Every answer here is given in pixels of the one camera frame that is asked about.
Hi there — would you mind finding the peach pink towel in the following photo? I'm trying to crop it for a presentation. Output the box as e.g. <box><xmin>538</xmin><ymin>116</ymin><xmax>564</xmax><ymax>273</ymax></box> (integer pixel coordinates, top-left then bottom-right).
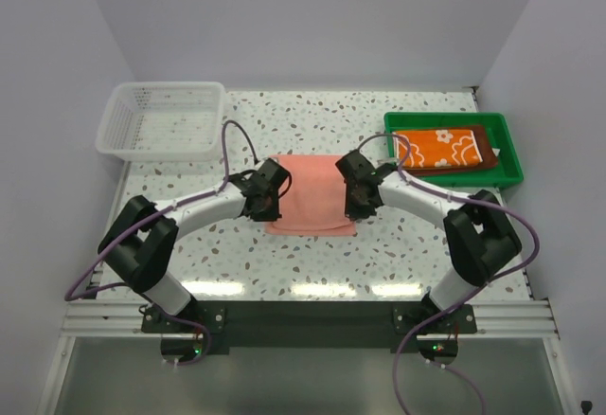
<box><xmin>265</xmin><ymin>154</ymin><xmax>356</xmax><ymax>237</ymax></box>

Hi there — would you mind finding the orange patterned cream towel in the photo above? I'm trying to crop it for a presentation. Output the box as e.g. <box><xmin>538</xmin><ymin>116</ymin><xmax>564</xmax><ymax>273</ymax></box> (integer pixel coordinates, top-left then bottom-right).
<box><xmin>394</xmin><ymin>128</ymin><xmax>484</xmax><ymax>170</ymax></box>

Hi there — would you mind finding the brown towel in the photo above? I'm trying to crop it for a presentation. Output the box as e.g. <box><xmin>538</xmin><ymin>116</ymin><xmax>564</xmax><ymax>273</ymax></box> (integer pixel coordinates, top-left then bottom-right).
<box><xmin>404</xmin><ymin>125</ymin><xmax>499</xmax><ymax>176</ymax></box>

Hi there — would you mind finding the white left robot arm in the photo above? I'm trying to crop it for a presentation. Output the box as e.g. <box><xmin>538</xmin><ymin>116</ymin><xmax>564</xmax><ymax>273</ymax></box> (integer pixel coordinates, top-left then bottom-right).
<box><xmin>98</xmin><ymin>159</ymin><xmax>293</xmax><ymax>333</ymax></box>

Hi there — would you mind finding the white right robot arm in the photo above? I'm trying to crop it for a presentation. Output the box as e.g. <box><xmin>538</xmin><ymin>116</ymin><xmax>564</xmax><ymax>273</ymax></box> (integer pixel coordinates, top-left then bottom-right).
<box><xmin>335</xmin><ymin>150</ymin><xmax>522</xmax><ymax>333</ymax></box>

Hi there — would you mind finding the white plastic laundry basket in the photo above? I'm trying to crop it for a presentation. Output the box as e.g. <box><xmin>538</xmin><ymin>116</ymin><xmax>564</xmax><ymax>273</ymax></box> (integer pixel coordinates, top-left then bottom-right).
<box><xmin>96</xmin><ymin>81</ymin><xmax>227</xmax><ymax>162</ymax></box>

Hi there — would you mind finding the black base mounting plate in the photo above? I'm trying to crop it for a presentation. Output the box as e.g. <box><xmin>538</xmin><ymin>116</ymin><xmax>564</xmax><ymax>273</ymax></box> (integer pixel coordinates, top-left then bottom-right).
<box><xmin>140</xmin><ymin>299</ymin><xmax>477</xmax><ymax>358</ymax></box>

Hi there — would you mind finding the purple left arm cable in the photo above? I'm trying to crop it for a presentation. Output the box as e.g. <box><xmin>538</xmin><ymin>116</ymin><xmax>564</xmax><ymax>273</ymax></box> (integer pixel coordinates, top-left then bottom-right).
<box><xmin>63</xmin><ymin>119</ymin><xmax>266</xmax><ymax>367</ymax></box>

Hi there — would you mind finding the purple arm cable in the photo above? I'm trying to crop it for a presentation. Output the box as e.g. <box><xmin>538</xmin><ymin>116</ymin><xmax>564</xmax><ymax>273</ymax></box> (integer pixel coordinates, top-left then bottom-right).
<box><xmin>354</xmin><ymin>133</ymin><xmax>542</xmax><ymax>415</ymax></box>
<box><xmin>63</xmin><ymin>119</ymin><xmax>266</xmax><ymax>367</ymax></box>

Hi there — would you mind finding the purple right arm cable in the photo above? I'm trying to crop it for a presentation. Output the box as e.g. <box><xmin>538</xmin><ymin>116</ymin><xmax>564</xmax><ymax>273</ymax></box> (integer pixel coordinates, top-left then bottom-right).
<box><xmin>354</xmin><ymin>133</ymin><xmax>542</xmax><ymax>415</ymax></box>

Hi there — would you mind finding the aluminium rail frame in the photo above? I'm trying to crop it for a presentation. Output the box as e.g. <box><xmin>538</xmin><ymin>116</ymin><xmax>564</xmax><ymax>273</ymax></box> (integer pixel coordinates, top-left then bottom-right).
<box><xmin>35</xmin><ymin>262</ymin><xmax>574</xmax><ymax>415</ymax></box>

